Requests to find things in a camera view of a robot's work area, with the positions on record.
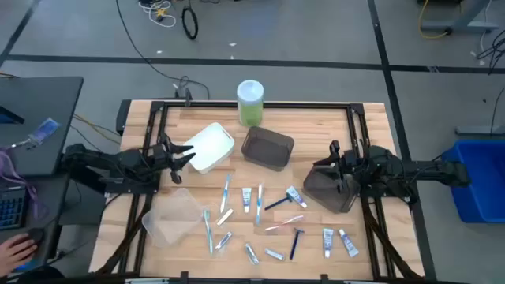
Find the green wipes canister white lid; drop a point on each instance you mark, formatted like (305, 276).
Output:
(250, 106)

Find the person's hand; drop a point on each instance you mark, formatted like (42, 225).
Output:
(16, 252)

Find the smoky grey plastic bin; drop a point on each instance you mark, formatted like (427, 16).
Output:
(323, 193)
(268, 149)

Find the blue storage bin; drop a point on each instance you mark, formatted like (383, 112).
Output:
(481, 181)

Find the blue white toothbrush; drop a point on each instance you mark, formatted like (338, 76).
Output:
(259, 205)
(225, 194)

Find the backlit computer keyboard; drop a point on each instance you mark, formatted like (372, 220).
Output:
(12, 207)

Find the grey metal stand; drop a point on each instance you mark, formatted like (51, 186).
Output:
(465, 27)
(477, 130)

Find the white plastic bin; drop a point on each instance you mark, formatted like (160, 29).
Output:
(211, 146)

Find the black computer mouse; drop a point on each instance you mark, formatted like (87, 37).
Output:
(36, 234)

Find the blue id badge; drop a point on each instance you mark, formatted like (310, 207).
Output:
(45, 129)

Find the small white toothpaste tube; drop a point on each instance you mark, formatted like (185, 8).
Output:
(296, 196)
(349, 243)
(328, 241)
(246, 199)

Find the dark grey desk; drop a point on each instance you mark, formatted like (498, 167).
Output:
(51, 197)

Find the black rectangular box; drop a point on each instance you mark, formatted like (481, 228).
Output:
(123, 116)

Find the clear plastic bin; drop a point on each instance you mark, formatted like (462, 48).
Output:
(173, 217)

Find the pink toothbrush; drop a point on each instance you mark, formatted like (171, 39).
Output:
(284, 223)

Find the blue disposable razor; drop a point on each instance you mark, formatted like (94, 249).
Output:
(295, 244)
(278, 202)

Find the green toothbrush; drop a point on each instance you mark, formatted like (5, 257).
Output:
(208, 230)

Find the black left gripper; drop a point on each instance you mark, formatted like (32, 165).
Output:
(161, 155)

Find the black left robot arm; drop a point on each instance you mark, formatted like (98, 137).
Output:
(102, 159)

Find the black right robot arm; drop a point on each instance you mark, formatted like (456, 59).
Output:
(426, 167)

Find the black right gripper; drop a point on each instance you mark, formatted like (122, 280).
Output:
(351, 163)

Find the black side table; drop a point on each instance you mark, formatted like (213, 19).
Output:
(39, 102)

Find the black aluminium table frame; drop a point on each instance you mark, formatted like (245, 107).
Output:
(307, 105)

